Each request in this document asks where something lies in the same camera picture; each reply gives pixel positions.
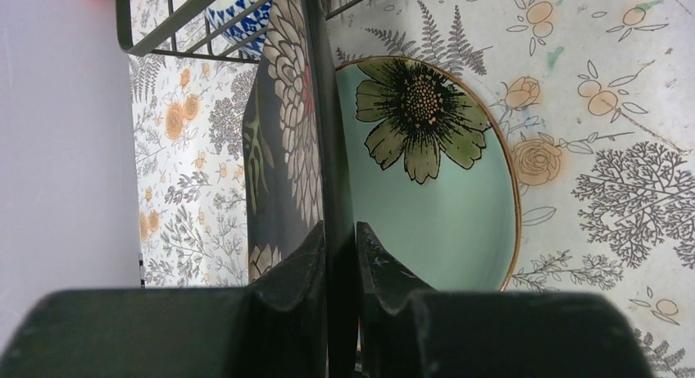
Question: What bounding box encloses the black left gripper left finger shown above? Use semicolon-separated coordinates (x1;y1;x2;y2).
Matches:
1;224;327;377

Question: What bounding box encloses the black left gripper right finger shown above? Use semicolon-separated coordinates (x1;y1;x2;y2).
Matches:
356;222;652;377

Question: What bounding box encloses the mint green flower plate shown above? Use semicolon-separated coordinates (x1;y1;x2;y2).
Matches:
336;56;520;291

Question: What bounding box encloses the black floral square plate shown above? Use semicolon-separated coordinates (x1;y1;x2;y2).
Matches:
243;0;358;377

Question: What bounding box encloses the blue white patterned bowl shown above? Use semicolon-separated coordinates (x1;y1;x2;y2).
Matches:
204;0;272;44

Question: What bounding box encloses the grey wire dish rack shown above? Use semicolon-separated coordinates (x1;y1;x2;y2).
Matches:
116;0;364;68

